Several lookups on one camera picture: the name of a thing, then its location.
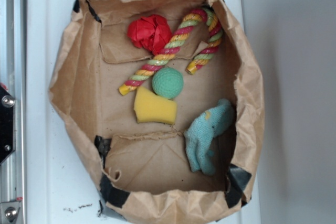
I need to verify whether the aluminium frame rail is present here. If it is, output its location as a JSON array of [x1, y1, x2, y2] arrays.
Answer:
[[1, 0, 26, 223]]

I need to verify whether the black mounting plate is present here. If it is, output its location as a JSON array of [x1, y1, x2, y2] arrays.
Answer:
[[0, 82, 15, 164]]

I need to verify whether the red crumpled paper ball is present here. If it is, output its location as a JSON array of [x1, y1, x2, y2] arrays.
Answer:
[[127, 14, 172, 55]]

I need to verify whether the light blue cloth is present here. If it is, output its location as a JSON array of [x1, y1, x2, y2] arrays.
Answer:
[[184, 99, 235, 176]]

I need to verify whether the multicolour twisted rope toy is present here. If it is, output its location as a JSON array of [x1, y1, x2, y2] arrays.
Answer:
[[119, 7, 224, 95]]

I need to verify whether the green textured ball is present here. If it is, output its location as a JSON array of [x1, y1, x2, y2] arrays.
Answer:
[[152, 67, 184, 99]]

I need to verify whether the brown paper bag box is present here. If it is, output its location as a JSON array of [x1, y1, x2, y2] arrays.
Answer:
[[49, 0, 265, 223]]

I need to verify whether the yellow sponge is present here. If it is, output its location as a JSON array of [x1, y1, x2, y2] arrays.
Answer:
[[134, 87, 177, 125]]

